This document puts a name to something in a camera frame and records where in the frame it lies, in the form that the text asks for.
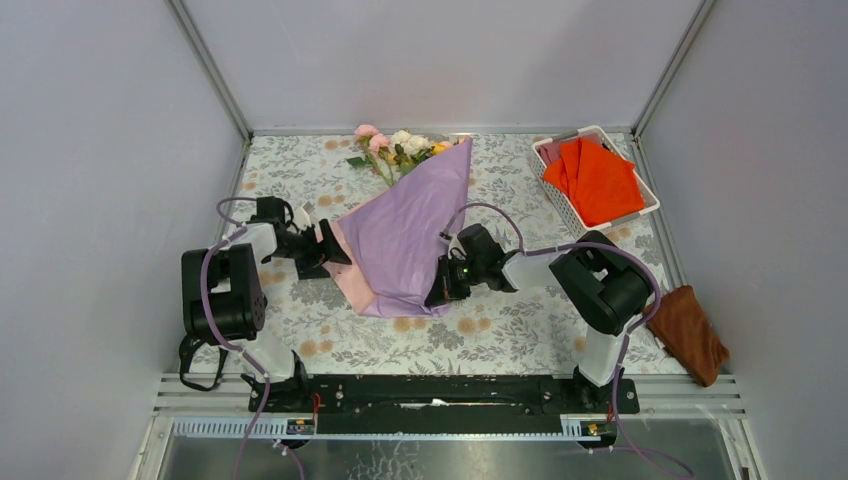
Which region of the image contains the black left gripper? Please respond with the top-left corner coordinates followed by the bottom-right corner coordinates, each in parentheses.
top-left (268, 219), bottom-right (351, 280)

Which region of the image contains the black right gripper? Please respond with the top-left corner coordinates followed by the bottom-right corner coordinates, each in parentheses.
top-left (426, 253), bottom-right (485, 306)

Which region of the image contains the pink and purple wrapping paper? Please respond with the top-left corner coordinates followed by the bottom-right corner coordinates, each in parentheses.
top-left (325, 139), bottom-right (473, 319)

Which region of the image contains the pink fake flower stem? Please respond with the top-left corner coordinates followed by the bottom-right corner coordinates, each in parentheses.
top-left (345, 124), bottom-right (396, 187)

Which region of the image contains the yellow fake flower bunch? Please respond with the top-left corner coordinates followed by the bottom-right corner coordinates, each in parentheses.
top-left (430, 141), bottom-right (454, 156)

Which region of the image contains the white fake flower stem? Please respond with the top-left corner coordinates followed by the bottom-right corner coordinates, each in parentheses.
top-left (389, 129), bottom-right (434, 165)

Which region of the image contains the black strap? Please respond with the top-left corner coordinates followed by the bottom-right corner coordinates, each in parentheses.
top-left (177, 334), bottom-right (230, 393)

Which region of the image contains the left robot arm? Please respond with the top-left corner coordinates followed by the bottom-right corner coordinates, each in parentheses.
top-left (179, 196), bottom-right (352, 411)

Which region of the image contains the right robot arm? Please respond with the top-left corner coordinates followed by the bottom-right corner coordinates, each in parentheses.
top-left (425, 224), bottom-right (661, 412)

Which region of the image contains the orange folded paper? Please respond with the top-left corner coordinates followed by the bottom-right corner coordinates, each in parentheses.
top-left (542, 144), bottom-right (646, 227)

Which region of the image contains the brown cloth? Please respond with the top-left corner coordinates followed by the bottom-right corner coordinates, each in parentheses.
top-left (647, 285), bottom-right (730, 387)

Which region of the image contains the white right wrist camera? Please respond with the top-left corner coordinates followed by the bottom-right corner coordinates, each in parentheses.
top-left (448, 236), bottom-right (467, 261)

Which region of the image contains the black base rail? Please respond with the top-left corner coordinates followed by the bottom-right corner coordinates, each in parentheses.
top-left (241, 374), bottom-right (640, 435)

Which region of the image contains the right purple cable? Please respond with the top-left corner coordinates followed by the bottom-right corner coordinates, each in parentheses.
top-left (439, 202), bottom-right (697, 480)

